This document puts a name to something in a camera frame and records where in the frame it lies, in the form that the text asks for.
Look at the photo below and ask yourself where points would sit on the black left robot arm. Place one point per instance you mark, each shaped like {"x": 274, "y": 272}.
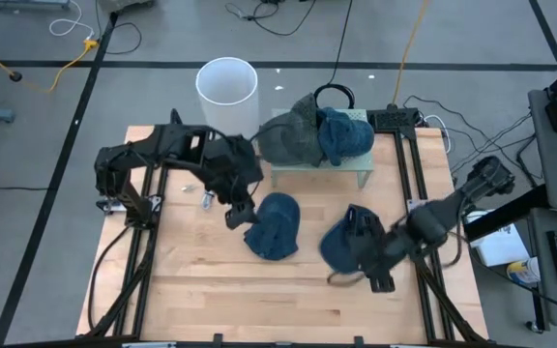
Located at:
{"x": 114, "y": 169}

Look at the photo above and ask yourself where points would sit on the white wipes canister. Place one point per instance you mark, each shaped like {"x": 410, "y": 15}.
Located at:
{"x": 522, "y": 271}

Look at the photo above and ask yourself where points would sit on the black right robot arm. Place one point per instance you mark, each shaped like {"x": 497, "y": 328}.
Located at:
{"x": 452, "y": 208}

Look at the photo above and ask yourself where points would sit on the white cylindrical bin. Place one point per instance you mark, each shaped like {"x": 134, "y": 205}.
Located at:
{"x": 227, "y": 111}

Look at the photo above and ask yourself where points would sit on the green perforated metal shelf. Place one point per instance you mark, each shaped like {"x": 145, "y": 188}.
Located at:
{"x": 307, "y": 169}

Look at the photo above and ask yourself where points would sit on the black floor puck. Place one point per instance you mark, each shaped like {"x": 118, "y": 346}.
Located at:
{"x": 15, "y": 76}

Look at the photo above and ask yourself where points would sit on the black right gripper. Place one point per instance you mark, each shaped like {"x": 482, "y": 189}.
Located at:
{"x": 399, "y": 246}

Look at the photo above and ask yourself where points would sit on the white cardboard box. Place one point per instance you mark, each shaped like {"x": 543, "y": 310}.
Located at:
{"x": 501, "y": 249}

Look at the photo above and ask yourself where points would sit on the black aluminium table frame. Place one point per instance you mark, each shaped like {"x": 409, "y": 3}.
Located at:
{"x": 176, "y": 121}

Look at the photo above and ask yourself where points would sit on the small clear plastic piece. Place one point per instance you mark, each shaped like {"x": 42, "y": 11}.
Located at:
{"x": 189, "y": 187}

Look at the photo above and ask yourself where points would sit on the blue denim cap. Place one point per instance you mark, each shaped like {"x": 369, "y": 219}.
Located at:
{"x": 348, "y": 135}
{"x": 336, "y": 249}
{"x": 273, "y": 232}

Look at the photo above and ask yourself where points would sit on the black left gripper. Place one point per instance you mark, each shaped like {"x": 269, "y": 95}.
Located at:
{"x": 232, "y": 169}

